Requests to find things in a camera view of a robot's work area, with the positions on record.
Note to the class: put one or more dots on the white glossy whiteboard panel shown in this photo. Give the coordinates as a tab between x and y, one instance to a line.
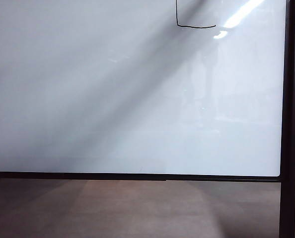
112	86

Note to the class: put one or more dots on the white whiteboard with black frame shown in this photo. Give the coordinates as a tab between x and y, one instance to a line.
289	124

